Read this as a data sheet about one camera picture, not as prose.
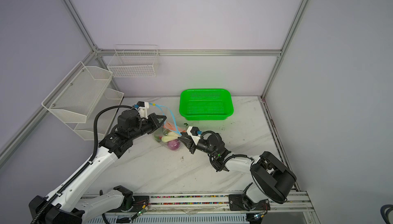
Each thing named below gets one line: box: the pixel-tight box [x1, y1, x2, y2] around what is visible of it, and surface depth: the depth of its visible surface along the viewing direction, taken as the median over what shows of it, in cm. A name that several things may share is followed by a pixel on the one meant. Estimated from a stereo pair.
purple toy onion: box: [167, 139, 181, 151], surface depth 90 cm
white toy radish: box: [161, 131, 182, 143], surface depth 88 cm
